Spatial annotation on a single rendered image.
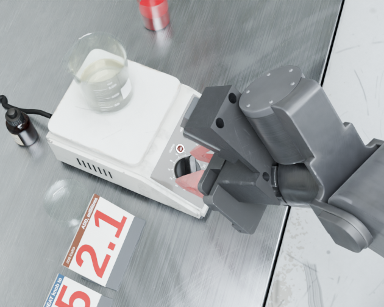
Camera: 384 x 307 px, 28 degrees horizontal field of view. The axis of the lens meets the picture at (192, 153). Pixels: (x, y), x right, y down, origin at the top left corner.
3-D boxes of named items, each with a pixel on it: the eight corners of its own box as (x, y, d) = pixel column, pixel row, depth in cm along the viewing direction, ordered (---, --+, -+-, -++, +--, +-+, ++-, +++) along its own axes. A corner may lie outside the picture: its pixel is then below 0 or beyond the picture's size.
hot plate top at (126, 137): (184, 83, 89) (183, 79, 88) (138, 170, 85) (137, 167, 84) (94, 49, 92) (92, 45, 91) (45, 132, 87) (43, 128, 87)
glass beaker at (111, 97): (131, 65, 90) (120, 25, 82) (142, 112, 87) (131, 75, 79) (73, 78, 90) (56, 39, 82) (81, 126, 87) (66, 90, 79)
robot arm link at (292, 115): (209, 119, 62) (297, 147, 52) (282, 52, 64) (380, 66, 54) (277, 218, 68) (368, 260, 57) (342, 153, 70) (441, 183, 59)
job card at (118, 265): (146, 221, 91) (142, 209, 87) (117, 291, 87) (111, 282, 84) (99, 205, 92) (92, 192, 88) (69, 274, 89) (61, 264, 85)
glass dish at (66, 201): (40, 197, 93) (36, 190, 91) (81, 177, 94) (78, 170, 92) (58, 236, 91) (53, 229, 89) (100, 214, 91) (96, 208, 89)
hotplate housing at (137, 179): (247, 132, 95) (247, 102, 87) (203, 224, 90) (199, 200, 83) (89, 72, 100) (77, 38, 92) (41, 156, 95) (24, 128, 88)
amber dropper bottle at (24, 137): (34, 122, 97) (19, 95, 91) (40, 142, 96) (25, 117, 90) (11, 130, 97) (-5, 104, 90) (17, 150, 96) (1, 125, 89)
